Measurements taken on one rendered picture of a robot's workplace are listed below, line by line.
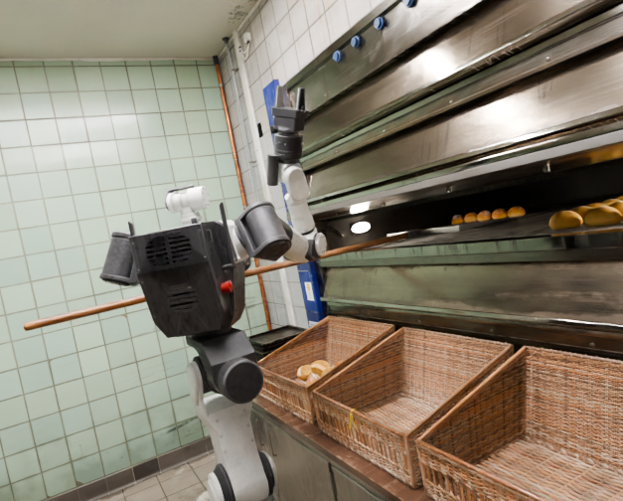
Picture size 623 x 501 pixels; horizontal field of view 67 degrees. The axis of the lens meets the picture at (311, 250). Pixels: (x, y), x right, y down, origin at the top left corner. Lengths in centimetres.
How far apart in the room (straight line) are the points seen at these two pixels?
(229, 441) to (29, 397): 188
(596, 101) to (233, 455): 135
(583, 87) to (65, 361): 284
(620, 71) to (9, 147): 290
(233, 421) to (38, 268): 192
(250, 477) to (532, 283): 102
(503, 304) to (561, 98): 63
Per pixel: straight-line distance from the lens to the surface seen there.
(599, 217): 159
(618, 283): 145
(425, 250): 185
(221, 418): 149
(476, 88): 163
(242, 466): 153
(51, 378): 319
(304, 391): 191
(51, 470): 333
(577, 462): 155
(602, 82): 141
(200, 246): 123
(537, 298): 157
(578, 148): 125
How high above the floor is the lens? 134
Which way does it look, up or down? 3 degrees down
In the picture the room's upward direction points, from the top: 11 degrees counter-clockwise
